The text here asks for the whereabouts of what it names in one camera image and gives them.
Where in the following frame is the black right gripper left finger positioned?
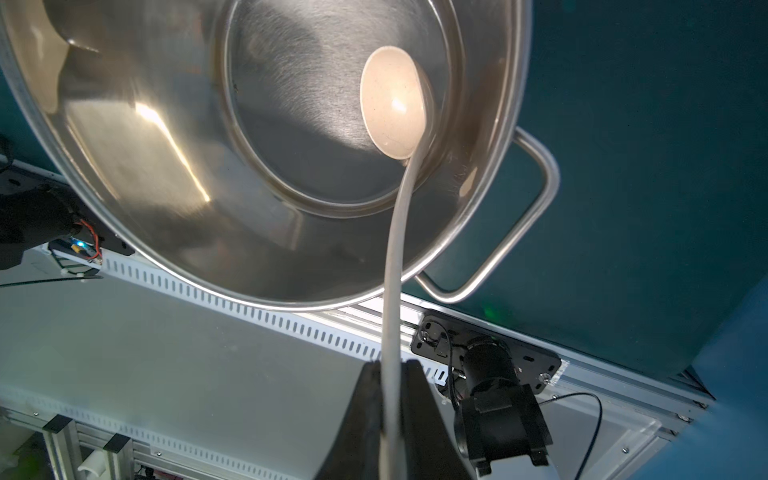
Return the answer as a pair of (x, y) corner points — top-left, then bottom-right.
(315, 361), (383, 479)

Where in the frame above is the stainless steel pot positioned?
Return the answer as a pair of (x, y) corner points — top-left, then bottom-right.
(1, 1), (559, 311)

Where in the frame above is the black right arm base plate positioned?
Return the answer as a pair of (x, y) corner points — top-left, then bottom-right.
(410, 311), (563, 397)

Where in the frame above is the left small circuit board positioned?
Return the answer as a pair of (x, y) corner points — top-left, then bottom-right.
(47, 238), (103, 266)

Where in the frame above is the beige plastic ladle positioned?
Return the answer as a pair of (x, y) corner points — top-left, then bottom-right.
(360, 46), (433, 479)

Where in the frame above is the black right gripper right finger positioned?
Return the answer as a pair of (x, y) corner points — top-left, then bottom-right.
(401, 360), (472, 480)

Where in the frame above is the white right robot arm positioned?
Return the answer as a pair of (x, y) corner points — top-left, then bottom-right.
(315, 334), (552, 479)

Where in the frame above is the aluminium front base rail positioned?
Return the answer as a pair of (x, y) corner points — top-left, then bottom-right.
(1, 244), (713, 479)

